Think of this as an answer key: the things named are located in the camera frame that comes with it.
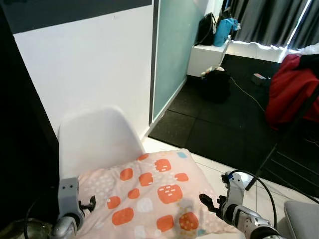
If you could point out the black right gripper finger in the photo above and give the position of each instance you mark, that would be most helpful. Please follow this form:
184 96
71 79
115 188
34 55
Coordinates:
208 199
212 208

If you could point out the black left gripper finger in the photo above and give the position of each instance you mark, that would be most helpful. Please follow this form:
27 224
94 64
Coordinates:
90 208
91 200

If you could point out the pink pillow with orange pattern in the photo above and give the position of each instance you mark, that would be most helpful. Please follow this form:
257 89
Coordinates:
149 194

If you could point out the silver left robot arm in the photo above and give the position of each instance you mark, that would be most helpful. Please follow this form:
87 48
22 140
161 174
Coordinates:
65 227

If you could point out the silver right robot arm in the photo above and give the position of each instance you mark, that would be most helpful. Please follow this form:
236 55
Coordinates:
251 222

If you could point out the white plastic chair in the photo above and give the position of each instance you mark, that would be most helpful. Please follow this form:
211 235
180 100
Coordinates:
97 139

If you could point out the grey padded seat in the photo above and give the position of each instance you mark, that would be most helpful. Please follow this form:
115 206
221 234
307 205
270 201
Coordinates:
303 221

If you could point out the black slanted pole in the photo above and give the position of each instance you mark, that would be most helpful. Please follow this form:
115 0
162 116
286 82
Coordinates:
279 139

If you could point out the black cabinet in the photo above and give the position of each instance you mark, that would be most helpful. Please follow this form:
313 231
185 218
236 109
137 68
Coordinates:
22 139

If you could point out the black bag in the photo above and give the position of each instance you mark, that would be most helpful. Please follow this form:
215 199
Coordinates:
217 87

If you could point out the white low shelf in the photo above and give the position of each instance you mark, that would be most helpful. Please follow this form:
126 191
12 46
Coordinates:
204 59

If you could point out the blue bag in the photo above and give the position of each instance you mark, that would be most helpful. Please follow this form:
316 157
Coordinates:
224 32

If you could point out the black backpack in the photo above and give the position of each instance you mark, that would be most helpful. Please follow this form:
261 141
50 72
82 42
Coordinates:
206 30

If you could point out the dark grey curtain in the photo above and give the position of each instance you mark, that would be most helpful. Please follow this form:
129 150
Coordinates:
264 22

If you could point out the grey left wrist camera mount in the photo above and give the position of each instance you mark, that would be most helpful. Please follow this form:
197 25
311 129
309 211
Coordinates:
68 195

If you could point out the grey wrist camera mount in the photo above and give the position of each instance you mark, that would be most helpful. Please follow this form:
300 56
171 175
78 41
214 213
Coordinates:
234 188
68 195

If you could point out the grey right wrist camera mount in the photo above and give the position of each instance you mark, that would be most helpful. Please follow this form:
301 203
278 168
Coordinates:
234 188

